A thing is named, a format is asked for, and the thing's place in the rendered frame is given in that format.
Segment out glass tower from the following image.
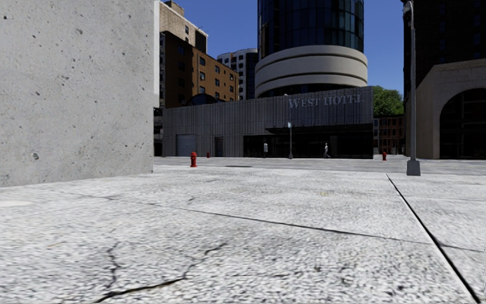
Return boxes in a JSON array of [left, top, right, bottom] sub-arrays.
[[162, 0, 375, 160]]

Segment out white apartment tower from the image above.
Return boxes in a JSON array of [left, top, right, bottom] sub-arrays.
[[216, 48, 259, 101]]

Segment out brown brick building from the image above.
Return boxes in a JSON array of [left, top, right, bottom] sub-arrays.
[[153, 0, 240, 157]]

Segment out red brick building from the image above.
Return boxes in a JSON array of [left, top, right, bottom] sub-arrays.
[[373, 115, 406, 155]]

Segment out trees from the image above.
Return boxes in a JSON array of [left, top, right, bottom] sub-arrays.
[[372, 85, 404, 118]]

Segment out grey street lamp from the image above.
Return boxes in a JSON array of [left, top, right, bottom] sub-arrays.
[[402, 0, 421, 177]]

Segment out pale concrete building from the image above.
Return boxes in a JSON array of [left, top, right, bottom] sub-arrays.
[[0, 0, 161, 188]]

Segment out dark tower with pale arch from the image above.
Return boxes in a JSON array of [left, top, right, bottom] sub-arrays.
[[400, 0, 486, 160]]

